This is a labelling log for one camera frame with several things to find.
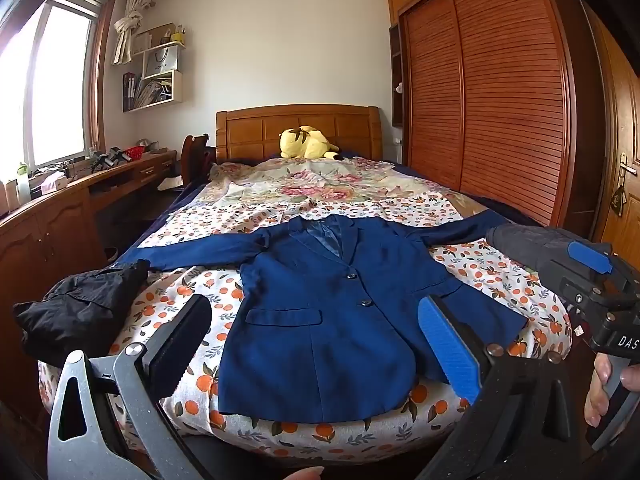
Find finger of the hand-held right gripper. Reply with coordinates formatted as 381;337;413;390
486;224;577;274
569;239;614;274

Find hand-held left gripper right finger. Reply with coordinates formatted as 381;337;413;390
415;294;591;480

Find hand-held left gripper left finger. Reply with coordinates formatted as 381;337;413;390
47;294;213;480

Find blue suit jacket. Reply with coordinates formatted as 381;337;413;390
112;208;531;423

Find person's right hand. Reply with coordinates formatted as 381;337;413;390
584;354;640;428

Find person's left hand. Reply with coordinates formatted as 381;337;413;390
283;465;326;480

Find brown patterned quilt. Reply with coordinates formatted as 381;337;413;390
447;191;503;218

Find black garment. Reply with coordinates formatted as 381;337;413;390
12;259;151;368

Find wooden bed with floral sheet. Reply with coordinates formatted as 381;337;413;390
37;195;573;461

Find wooden door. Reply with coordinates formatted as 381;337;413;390
582;7;640;271

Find wooden louvered wardrobe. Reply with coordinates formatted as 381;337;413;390
386;0;603;231

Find wooden sideboard with clutter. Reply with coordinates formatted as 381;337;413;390
0;150;180;426

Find wooden chair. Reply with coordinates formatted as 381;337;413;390
180;133;217;187

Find black gadgets on desk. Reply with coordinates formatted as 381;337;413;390
91;147;127;172

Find floral blanket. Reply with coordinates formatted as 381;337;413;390
207;156;451;213

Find wooden headboard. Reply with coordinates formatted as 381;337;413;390
215;105;383;166

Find white bottle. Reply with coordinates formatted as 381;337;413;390
17;162;32;207

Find yellow plush toy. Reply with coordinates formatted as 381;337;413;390
279;125;341;160

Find white paper bag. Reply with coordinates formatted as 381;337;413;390
143;45;180;79

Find window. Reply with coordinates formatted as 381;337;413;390
0;0;117;183

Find tied beige curtain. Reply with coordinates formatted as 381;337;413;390
112;0;152;66

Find white wall shelf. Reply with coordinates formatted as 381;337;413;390
122;22;187;113

